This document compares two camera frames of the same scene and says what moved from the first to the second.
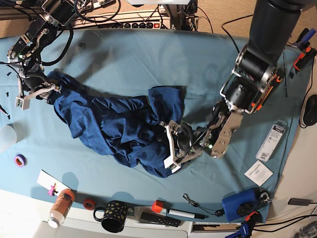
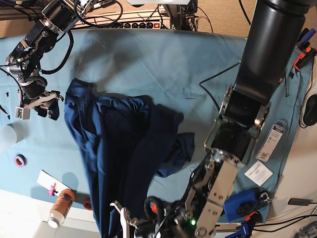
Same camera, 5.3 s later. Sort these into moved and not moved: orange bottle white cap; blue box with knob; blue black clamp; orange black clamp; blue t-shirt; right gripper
Moved: right gripper; blue t-shirt
Not moved: orange black clamp; blue box with knob; blue black clamp; orange bottle white cap
